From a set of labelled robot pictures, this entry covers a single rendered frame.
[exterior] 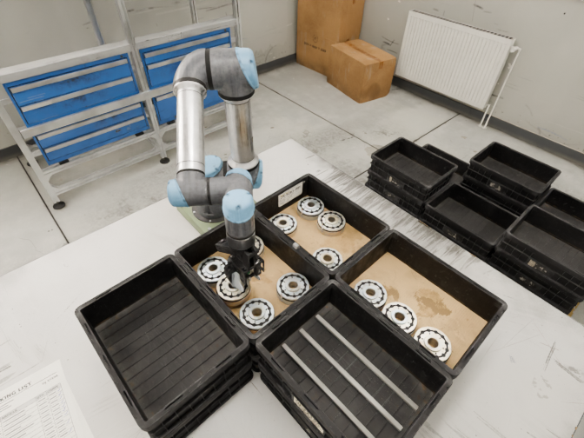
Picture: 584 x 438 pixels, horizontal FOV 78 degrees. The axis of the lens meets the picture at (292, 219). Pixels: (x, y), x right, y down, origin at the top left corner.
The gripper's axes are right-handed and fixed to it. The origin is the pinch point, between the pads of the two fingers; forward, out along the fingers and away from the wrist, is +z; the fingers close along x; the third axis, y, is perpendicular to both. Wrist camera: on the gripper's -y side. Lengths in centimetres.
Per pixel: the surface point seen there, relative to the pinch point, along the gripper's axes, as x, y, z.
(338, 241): 37.7, 7.3, 2.9
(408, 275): 43, 33, 3
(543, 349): 62, 76, 16
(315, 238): 32.6, 0.9, 3.0
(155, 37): 74, -189, -10
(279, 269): 13.6, 2.5, 3.6
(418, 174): 138, -13, 34
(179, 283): -13.7, -15.1, 4.4
